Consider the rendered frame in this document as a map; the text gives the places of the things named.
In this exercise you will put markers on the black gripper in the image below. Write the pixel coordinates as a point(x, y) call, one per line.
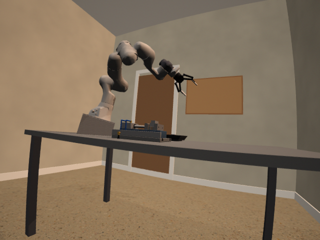
point(180, 78)

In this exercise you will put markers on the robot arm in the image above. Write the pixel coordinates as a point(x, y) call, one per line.
point(114, 80)

